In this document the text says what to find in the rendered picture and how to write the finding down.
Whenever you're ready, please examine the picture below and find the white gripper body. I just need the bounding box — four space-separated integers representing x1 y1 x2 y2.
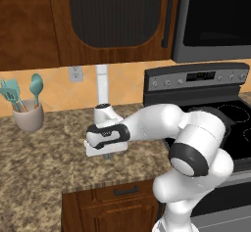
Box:
83 139 129 158

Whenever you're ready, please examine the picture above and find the teal slotted spatula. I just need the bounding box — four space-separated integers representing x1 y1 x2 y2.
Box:
0 86 20 113

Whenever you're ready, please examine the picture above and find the dark grey pot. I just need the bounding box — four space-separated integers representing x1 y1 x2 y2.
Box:
187 106 236 140

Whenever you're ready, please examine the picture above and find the brown drawer front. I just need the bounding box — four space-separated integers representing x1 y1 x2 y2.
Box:
75 178 159 209

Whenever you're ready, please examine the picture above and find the brown lower cupboard door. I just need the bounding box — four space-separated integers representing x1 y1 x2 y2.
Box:
77 204 162 232

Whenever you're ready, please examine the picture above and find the beige utensil holder cup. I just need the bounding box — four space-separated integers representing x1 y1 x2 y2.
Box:
11 99 45 133

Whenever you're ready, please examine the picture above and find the teal spoon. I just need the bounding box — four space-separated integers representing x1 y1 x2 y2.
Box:
28 72 45 109

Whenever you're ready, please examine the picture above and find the black grey stove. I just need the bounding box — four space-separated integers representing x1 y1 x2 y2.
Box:
142 62 251 232

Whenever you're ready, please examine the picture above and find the black oven door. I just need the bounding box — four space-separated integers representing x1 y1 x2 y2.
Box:
190 175 251 218

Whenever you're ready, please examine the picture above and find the brown cupboard door dark glass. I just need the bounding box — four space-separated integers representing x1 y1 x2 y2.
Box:
47 0 181 68

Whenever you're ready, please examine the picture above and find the plain brown cupboard door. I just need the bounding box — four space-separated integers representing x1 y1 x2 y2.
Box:
0 0 62 71

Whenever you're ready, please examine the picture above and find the grey black microwave oven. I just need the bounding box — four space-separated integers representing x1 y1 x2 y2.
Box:
172 0 251 65

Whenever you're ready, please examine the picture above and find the black drawer handle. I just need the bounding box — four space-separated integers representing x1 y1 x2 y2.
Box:
113 185 140 197

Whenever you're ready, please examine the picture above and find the white upright post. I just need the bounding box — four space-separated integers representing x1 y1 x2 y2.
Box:
95 64 110 107

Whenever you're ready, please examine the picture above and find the white wall outlet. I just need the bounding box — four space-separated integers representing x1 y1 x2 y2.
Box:
68 66 84 83

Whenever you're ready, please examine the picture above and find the black cupboard door handle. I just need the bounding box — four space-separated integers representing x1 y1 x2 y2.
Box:
161 0 176 50

